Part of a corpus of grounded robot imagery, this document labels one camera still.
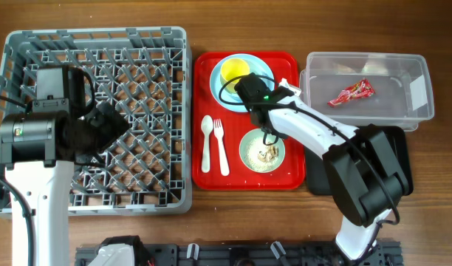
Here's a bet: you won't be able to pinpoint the mint green bowl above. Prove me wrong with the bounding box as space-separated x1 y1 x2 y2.
239 129 286 174

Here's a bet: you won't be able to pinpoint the black plastic tray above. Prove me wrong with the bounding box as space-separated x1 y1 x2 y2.
304 126 414 196

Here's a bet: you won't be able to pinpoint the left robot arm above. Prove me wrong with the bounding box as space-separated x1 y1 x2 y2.
0 65 129 265

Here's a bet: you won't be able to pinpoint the light blue round plate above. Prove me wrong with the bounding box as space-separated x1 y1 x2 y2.
210 53 275 113

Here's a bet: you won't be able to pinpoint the grey plastic dishwasher rack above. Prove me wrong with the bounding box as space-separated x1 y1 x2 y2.
0 27 192 216

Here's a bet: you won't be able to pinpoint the clear plastic bin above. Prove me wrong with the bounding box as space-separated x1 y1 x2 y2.
300 52 434 132

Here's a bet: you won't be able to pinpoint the rice and peanut leftovers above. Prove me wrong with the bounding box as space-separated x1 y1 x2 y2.
244 138 282 173

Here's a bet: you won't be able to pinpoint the yellow plastic cup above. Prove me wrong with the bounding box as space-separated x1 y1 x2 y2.
220 58 250 94

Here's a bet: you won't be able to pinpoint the red snack wrapper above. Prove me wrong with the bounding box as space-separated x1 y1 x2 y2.
327 78 375 108

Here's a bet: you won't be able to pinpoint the light blue bowl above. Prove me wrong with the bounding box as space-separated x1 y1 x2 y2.
222 64 264 102

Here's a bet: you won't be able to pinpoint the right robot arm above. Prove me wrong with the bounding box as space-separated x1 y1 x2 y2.
234 73 414 264

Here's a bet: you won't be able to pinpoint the red plastic serving tray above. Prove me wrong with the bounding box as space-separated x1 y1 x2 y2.
191 52 306 191

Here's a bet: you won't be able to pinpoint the white plastic spoon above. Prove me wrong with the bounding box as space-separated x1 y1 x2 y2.
201 115 213 173

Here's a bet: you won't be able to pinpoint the white plastic fork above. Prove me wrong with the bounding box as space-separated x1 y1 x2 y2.
213 119 230 176

